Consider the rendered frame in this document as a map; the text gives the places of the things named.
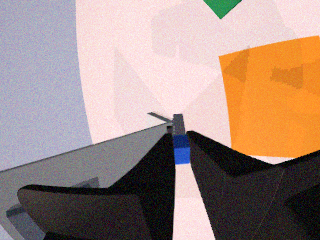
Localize green square mat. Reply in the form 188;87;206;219
204;0;241;19

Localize orange flat square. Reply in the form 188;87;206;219
219;36;320;159

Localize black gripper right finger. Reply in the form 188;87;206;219
187;131;320;240

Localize grey panel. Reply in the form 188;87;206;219
0;112;172;240

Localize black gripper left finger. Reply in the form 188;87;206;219
17;133;176;240

